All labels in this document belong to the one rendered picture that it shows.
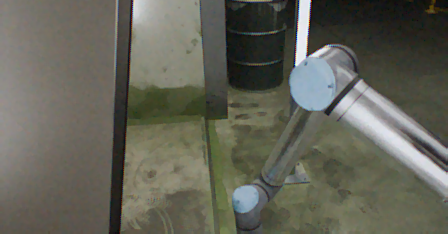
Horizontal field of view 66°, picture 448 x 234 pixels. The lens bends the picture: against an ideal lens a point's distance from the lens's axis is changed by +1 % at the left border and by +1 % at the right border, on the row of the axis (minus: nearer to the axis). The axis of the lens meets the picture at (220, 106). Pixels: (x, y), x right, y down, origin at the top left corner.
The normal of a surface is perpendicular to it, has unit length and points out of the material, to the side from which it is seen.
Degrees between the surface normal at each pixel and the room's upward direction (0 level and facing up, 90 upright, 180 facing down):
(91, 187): 90
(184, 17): 90
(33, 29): 90
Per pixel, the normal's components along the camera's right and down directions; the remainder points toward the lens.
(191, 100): 0.08, 0.45
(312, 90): -0.71, 0.29
